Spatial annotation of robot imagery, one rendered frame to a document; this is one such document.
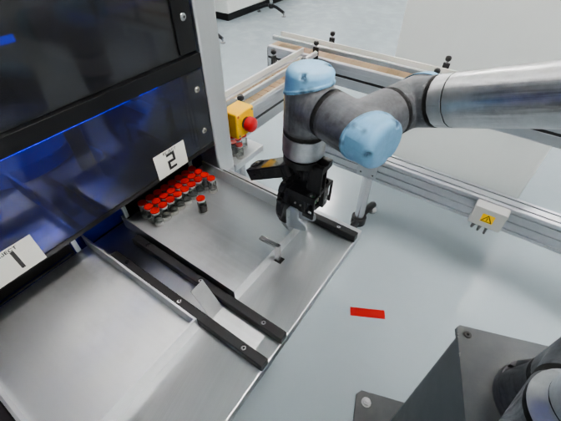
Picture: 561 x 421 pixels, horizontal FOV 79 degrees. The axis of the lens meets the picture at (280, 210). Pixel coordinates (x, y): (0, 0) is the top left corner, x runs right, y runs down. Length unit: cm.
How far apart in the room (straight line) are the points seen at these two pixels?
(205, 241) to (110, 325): 24
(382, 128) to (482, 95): 12
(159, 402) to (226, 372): 11
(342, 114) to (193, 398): 48
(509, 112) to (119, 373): 68
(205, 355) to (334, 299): 115
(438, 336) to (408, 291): 24
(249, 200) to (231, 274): 23
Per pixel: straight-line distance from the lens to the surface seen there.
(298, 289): 70
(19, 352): 78
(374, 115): 47
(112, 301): 76
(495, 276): 210
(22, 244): 70
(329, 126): 49
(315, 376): 157
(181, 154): 81
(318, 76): 52
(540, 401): 55
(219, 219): 83
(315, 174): 60
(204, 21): 79
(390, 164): 161
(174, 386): 65
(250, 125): 92
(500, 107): 50
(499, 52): 196
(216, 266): 74
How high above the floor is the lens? 147
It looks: 45 degrees down
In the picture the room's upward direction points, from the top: straight up
